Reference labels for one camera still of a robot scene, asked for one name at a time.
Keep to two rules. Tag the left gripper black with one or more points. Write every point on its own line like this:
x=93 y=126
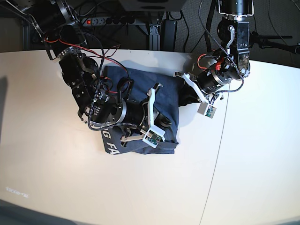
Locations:
x=209 y=82

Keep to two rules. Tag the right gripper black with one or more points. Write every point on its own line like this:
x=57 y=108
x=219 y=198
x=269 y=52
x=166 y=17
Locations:
x=128 y=113

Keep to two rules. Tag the blue grey T-shirt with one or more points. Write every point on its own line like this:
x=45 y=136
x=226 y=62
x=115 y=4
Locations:
x=134 y=86

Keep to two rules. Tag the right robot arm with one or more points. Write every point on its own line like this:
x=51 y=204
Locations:
x=56 y=24

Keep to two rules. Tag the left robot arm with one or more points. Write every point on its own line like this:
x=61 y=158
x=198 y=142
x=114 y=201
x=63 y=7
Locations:
x=225 y=25

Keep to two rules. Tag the black power adapter brick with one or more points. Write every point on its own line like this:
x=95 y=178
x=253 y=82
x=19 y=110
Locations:
x=168 y=35

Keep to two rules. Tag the black tripod stand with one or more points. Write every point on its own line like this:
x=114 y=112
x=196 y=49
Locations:
x=265 y=42

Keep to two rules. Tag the grey box with speaker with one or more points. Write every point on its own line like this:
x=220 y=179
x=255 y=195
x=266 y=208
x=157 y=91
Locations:
x=153 y=5

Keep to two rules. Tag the white power strip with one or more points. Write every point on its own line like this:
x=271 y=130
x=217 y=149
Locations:
x=106 y=21

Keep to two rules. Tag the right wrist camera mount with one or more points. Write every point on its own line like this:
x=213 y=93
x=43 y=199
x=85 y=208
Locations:
x=151 y=134

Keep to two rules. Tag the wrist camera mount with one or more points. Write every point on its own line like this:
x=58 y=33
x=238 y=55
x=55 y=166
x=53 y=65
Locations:
x=206 y=106
x=151 y=134

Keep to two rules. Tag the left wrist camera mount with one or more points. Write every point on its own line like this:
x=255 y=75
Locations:
x=206 y=106

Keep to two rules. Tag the aluminium frame post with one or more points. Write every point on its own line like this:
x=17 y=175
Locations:
x=150 y=25

